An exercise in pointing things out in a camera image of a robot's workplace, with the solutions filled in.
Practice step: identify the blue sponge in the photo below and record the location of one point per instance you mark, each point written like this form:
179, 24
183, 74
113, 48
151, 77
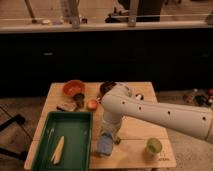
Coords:
105, 144

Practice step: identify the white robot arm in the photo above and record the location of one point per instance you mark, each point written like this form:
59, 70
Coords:
193, 121

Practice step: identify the dark brown bowl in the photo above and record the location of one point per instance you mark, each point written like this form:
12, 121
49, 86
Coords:
106, 86

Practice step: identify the white paper cup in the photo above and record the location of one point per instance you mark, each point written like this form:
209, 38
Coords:
102, 155

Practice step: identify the small dark cup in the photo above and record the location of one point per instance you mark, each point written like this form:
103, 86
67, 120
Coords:
79, 99

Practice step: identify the brown flat item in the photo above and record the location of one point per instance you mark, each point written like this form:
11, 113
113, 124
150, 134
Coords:
66, 106

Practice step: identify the green plastic tray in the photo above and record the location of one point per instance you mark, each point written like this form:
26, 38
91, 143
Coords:
76, 127

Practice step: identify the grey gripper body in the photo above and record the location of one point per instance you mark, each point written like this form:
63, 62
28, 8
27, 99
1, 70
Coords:
111, 129

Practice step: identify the yellow banana piece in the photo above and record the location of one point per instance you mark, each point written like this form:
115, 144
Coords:
58, 151

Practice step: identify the small black white object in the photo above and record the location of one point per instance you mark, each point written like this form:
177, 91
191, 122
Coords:
139, 97

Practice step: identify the clear utensil in tray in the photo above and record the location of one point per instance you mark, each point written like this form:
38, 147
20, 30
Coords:
49, 137

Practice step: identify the green plastic cup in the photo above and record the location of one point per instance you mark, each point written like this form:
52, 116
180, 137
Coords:
153, 146

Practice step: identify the orange bowl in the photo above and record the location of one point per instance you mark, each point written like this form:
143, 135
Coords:
73, 87

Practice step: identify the orange fruit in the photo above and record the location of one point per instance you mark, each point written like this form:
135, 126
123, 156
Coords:
92, 105

